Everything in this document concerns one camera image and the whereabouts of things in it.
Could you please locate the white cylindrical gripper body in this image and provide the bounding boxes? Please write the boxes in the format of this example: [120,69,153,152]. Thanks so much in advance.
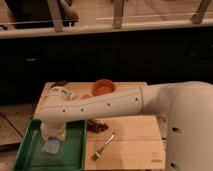
[40,122,66,141]

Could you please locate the pale blue sponge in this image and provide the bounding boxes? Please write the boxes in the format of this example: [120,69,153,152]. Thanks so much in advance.
[42,138,61,155]

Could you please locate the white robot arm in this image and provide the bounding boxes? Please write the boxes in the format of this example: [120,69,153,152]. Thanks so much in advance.
[39,81,213,171]

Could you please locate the green plastic tray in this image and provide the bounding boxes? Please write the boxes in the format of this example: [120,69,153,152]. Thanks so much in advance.
[12,119,87,171]

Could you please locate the dark brown food pile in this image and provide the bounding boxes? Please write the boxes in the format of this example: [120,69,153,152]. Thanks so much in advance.
[88,120,108,133]

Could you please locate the dark red object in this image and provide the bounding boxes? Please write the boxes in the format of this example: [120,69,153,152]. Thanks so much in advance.
[51,81,67,88]

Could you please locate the small orange object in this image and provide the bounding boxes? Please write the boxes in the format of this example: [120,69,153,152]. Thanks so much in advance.
[80,94,92,99]

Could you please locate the silver metal fork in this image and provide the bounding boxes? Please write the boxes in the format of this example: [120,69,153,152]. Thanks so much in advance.
[91,132,116,161]

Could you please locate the orange bowl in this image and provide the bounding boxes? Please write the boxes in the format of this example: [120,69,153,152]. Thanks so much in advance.
[92,79,115,96]

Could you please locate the front wooden cutting board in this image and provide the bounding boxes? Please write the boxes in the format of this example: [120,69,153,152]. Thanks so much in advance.
[84,116,165,171]

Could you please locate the white railing bar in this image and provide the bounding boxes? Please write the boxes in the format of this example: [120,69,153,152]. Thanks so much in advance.
[0,19,213,39]

